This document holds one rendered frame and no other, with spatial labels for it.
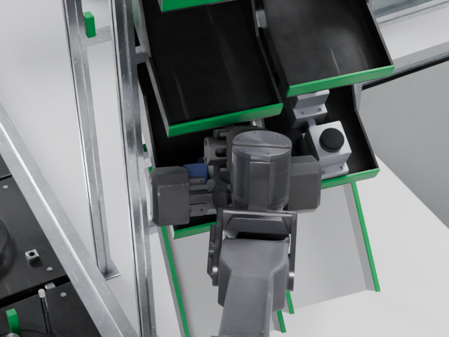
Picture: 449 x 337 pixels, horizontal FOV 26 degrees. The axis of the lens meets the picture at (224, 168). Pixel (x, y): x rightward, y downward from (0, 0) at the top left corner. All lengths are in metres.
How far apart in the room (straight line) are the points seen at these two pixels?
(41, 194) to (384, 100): 0.84
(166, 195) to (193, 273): 0.29
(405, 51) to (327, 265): 0.80
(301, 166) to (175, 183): 0.14
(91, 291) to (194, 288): 0.20
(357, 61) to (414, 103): 1.02
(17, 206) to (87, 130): 0.24
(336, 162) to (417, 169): 1.13
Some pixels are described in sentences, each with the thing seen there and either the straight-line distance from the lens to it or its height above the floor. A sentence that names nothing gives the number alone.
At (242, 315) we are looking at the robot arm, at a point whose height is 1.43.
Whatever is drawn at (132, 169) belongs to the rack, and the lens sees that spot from 1.21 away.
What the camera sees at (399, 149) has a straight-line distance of 2.24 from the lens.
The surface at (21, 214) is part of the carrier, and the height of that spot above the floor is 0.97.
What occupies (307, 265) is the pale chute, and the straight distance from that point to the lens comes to 1.36.
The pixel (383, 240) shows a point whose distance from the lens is 1.65.
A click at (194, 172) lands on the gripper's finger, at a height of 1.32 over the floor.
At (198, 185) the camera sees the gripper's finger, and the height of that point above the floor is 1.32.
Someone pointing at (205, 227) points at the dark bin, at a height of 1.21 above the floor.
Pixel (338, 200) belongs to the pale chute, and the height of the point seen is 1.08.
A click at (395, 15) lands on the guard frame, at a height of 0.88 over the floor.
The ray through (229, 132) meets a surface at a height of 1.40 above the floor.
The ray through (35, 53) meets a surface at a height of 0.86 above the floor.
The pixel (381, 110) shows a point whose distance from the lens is 2.12.
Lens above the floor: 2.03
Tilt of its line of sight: 42 degrees down
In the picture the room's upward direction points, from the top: straight up
